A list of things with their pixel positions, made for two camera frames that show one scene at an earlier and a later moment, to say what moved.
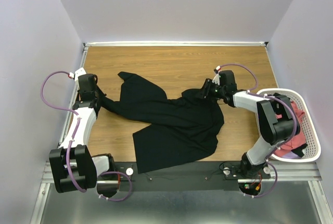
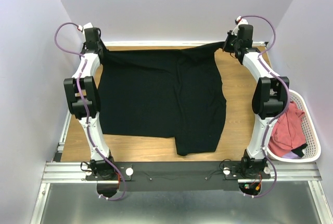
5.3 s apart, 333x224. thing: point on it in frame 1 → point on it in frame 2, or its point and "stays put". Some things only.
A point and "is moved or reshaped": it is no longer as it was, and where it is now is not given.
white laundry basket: (305, 146) stays put
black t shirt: (175, 132) is moved or reshaped
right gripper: (208, 85) → (226, 49)
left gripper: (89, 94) → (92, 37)
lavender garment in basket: (291, 154) stays put
